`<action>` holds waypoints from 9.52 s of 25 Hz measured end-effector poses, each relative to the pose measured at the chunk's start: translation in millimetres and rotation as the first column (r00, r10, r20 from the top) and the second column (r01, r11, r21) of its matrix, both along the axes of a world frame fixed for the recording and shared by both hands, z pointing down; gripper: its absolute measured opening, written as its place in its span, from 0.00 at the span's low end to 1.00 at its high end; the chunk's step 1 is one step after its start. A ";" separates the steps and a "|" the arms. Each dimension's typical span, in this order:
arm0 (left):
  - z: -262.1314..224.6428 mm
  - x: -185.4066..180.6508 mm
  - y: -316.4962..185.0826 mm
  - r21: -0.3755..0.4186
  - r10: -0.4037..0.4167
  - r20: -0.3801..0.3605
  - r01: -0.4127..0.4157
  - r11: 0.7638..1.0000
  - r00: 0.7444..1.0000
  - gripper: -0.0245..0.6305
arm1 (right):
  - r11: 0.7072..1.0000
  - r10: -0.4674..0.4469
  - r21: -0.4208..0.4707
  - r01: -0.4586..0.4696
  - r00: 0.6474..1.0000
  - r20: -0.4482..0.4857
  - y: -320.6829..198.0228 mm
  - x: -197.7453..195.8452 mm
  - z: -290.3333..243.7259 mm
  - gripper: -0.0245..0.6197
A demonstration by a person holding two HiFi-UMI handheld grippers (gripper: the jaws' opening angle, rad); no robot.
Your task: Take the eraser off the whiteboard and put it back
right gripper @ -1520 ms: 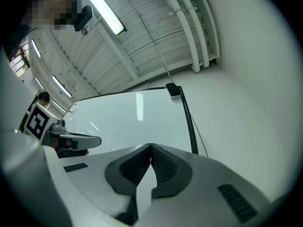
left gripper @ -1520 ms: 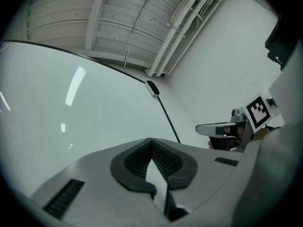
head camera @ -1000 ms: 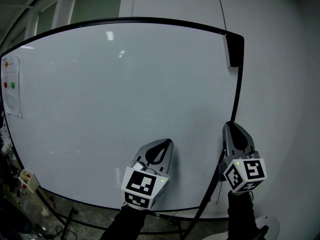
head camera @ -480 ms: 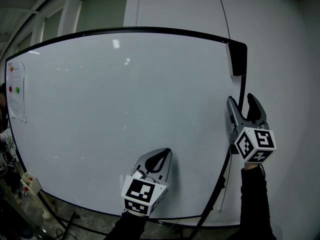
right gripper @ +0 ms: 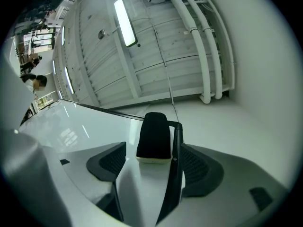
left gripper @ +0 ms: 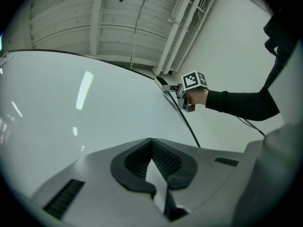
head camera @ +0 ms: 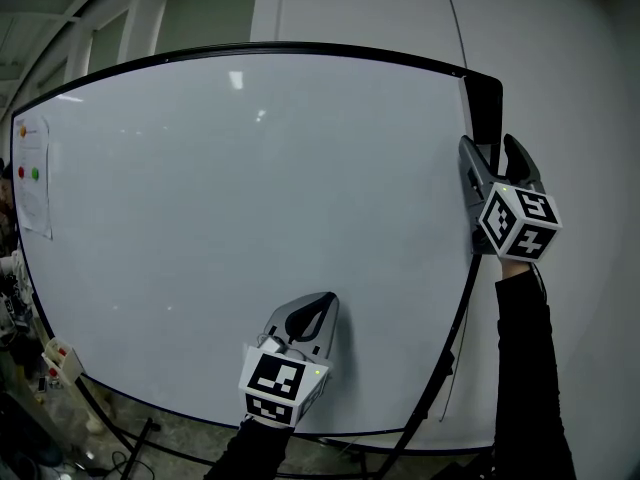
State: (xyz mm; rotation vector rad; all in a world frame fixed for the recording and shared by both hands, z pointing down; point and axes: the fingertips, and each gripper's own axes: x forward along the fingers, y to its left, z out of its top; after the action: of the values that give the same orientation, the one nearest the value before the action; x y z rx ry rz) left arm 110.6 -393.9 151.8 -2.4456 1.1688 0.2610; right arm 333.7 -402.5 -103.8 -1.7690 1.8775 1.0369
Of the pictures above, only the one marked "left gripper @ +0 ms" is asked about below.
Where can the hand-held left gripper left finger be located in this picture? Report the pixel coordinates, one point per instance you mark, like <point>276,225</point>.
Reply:
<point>94,174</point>

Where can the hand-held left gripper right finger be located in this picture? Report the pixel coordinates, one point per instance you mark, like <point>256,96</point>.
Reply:
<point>203,169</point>

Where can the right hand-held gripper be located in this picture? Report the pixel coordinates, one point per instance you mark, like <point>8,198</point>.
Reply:
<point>193,80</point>

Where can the white whiteboard with black frame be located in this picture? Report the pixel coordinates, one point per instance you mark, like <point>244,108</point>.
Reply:
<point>59,107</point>

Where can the person's right forearm black sleeve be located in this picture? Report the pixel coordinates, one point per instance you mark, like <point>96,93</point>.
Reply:
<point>241,104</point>

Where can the person's right hand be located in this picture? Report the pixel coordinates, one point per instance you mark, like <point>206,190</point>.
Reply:
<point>197,98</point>

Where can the white ceiling pipe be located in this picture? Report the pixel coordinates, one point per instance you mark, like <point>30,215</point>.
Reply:
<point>175,32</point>
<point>183,39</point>

